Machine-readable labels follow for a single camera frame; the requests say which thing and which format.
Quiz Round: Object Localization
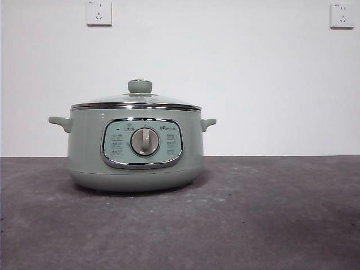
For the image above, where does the pale green electric pot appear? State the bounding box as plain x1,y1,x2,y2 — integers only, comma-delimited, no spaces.
48,108,217,192

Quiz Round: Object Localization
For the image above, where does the white wall socket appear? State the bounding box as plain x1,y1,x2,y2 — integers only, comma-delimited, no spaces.
329,3,354,29
86,0,113,28

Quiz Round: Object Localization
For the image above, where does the glass lid with green knob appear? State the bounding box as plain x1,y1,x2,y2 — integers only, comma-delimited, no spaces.
70,79,203,111

